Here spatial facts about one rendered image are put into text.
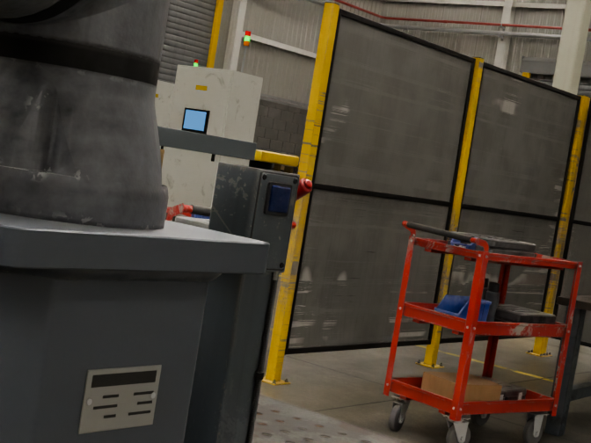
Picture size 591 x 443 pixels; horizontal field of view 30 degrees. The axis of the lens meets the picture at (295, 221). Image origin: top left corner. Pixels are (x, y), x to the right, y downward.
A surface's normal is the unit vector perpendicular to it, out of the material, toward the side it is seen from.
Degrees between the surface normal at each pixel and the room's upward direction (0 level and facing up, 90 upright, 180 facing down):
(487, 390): 90
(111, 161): 72
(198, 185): 90
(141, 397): 90
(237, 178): 90
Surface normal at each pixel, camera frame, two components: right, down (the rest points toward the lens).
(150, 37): 0.92, 0.17
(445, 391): -0.82, -0.11
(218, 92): -0.58, -0.05
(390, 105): 0.79, 0.14
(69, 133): 0.37, -0.20
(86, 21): 0.38, 0.11
